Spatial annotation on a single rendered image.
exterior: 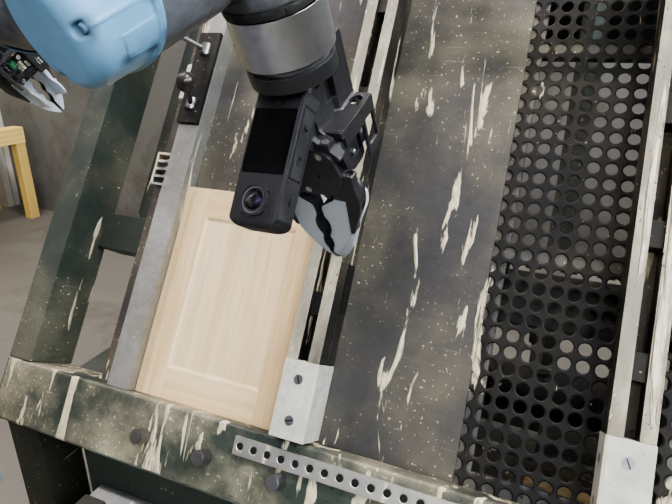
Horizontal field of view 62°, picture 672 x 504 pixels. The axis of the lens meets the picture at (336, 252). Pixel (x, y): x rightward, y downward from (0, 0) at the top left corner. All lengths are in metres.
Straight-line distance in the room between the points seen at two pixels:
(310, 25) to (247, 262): 0.69
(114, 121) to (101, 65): 1.02
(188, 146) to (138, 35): 0.85
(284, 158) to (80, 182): 0.91
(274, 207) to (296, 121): 0.07
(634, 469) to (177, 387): 0.74
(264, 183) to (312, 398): 0.54
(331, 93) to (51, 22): 0.24
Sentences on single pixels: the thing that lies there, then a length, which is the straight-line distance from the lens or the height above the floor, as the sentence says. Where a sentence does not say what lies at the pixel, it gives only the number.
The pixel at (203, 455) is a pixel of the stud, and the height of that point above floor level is 0.87.
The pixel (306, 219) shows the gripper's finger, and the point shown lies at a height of 1.35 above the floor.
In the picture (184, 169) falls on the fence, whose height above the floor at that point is 1.27.
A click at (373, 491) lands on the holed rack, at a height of 0.88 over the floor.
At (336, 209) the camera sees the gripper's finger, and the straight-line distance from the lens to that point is 0.50.
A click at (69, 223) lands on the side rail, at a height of 1.15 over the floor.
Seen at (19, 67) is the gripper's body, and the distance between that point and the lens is 1.02.
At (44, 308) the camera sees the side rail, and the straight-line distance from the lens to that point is 1.28.
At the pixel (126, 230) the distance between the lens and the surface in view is 1.29.
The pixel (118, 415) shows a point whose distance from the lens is 1.13.
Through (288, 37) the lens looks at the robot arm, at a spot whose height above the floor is 1.52.
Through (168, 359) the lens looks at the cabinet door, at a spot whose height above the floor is 0.95.
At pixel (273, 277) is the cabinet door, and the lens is 1.02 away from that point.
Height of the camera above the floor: 1.52
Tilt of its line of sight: 21 degrees down
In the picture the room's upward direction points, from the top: straight up
